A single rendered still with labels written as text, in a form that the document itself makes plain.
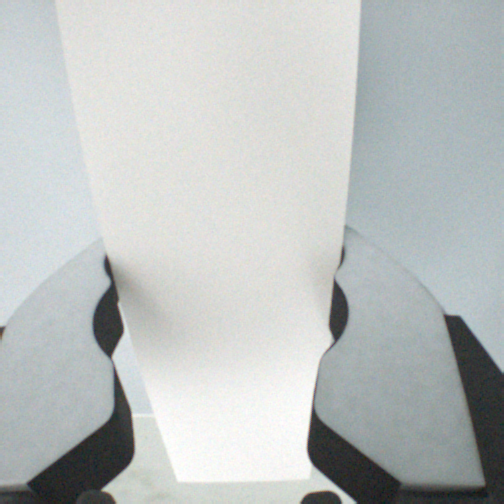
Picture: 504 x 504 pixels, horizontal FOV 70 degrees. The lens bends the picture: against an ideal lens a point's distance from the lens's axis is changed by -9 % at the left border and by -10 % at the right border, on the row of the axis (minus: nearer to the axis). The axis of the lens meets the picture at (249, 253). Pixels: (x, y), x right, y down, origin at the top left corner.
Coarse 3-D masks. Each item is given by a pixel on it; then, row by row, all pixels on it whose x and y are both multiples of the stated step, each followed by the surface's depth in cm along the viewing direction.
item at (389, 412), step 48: (336, 288) 9; (384, 288) 9; (336, 336) 9; (384, 336) 7; (432, 336) 7; (336, 384) 7; (384, 384) 6; (432, 384) 6; (336, 432) 6; (384, 432) 6; (432, 432) 6; (336, 480) 6; (384, 480) 5; (432, 480) 5; (480, 480) 5
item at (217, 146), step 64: (64, 0) 7; (128, 0) 7; (192, 0) 7; (256, 0) 7; (320, 0) 7; (128, 64) 8; (192, 64) 8; (256, 64) 8; (320, 64) 8; (128, 128) 8; (192, 128) 8; (256, 128) 8; (320, 128) 8; (128, 192) 9; (192, 192) 9; (256, 192) 9; (320, 192) 9; (128, 256) 10; (192, 256) 10; (256, 256) 10; (320, 256) 10; (128, 320) 11; (192, 320) 11; (256, 320) 11; (320, 320) 11; (192, 384) 13; (256, 384) 13; (192, 448) 15; (256, 448) 15
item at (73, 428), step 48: (96, 240) 11; (48, 288) 9; (96, 288) 9; (48, 336) 8; (96, 336) 8; (0, 384) 7; (48, 384) 7; (96, 384) 7; (0, 432) 6; (48, 432) 6; (96, 432) 6; (0, 480) 5; (48, 480) 5; (96, 480) 6
